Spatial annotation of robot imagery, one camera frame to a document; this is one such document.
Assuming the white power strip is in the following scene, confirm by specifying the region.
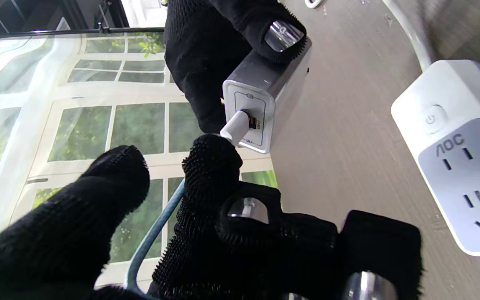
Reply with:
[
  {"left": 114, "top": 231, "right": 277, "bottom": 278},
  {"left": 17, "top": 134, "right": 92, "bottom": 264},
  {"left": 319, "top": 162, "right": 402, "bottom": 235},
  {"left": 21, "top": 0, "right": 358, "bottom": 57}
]
[{"left": 391, "top": 60, "right": 480, "bottom": 257}]

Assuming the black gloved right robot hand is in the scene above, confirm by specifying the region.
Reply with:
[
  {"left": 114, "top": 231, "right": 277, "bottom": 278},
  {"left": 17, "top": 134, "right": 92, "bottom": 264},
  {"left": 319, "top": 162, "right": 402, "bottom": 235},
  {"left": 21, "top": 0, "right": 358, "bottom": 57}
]
[{"left": 164, "top": 0, "right": 307, "bottom": 134}]

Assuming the light blue USB cable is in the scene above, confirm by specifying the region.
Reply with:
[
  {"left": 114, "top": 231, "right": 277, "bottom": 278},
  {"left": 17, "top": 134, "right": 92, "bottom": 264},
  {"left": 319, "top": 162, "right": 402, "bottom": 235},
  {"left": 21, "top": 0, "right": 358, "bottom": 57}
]
[{"left": 125, "top": 109, "right": 251, "bottom": 294}]

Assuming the white power cord with plug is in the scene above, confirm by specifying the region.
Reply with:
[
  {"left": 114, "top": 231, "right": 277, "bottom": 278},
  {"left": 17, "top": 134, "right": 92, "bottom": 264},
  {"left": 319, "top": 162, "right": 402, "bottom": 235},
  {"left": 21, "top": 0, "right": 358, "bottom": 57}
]
[{"left": 305, "top": 0, "right": 437, "bottom": 72}]

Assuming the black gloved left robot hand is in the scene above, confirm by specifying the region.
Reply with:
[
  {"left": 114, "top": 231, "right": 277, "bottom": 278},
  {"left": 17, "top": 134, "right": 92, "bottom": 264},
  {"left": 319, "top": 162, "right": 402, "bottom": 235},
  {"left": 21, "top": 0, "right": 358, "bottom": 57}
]
[{"left": 0, "top": 133, "right": 423, "bottom": 300}]

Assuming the printed garden window backdrop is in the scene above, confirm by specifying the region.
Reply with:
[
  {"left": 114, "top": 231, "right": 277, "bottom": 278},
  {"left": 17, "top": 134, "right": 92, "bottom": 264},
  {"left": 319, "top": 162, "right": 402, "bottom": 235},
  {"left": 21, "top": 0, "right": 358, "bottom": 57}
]
[{"left": 0, "top": 31, "right": 278, "bottom": 288}]

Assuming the grey charger adapter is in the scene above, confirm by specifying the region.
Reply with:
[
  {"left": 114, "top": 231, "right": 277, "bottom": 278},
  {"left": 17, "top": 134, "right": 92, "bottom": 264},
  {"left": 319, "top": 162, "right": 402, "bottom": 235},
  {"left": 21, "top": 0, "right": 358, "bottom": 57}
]
[{"left": 222, "top": 37, "right": 313, "bottom": 154}]

